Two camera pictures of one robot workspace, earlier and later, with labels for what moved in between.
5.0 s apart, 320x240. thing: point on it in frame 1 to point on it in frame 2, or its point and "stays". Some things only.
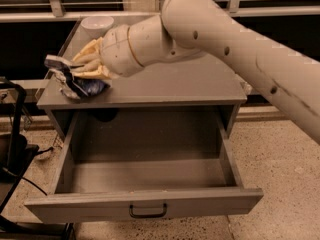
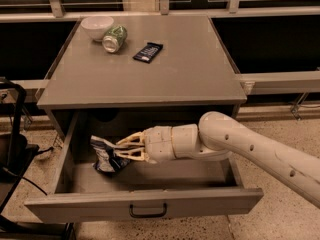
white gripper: (116, 51) to (158, 143)
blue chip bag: (90, 87) to (107, 159)
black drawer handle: (162, 215) stays
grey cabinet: (192, 83) stays
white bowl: (97, 26) stays
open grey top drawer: (145, 164) stays
